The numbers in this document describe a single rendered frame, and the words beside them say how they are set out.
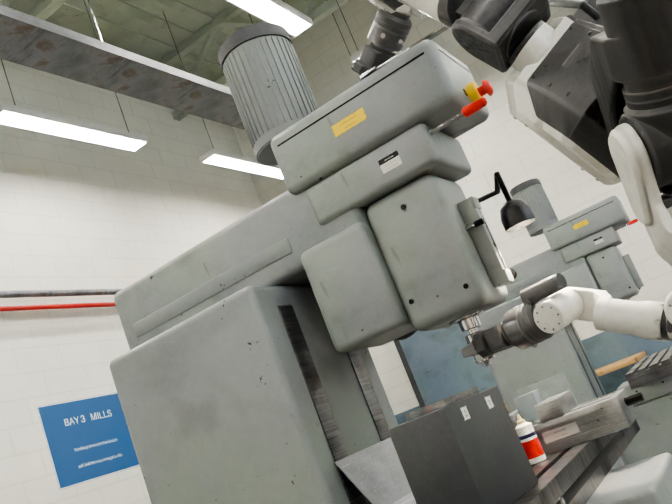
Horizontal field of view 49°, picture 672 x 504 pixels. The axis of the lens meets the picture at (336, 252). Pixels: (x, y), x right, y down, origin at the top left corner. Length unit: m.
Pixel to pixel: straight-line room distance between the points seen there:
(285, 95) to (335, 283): 0.50
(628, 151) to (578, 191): 7.30
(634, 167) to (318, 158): 0.90
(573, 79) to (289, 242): 0.85
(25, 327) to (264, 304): 4.80
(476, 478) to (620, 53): 0.67
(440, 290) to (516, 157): 6.94
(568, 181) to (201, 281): 6.71
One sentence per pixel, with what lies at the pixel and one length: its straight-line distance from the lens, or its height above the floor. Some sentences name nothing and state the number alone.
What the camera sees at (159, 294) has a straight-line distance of 2.05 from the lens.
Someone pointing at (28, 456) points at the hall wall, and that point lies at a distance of 6.06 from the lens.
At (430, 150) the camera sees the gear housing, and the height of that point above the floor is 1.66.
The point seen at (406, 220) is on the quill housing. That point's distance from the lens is 1.67.
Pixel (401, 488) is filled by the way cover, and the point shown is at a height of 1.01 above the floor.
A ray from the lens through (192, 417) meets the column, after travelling 1.85.
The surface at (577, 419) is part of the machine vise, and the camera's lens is 1.79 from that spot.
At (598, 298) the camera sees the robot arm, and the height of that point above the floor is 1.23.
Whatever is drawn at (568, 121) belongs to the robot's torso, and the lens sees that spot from 1.20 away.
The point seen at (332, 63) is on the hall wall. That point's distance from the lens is 9.71.
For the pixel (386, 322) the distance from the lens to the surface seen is 1.67.
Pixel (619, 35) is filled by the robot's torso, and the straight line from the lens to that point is 1.02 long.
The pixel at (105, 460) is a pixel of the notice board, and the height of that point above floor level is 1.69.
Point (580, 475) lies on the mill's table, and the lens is 1.61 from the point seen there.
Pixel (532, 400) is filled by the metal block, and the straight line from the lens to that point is 1.85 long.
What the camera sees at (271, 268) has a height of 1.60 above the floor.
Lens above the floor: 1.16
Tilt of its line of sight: 13 degrees up
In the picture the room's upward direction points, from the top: 22 degrees counter-clockwise
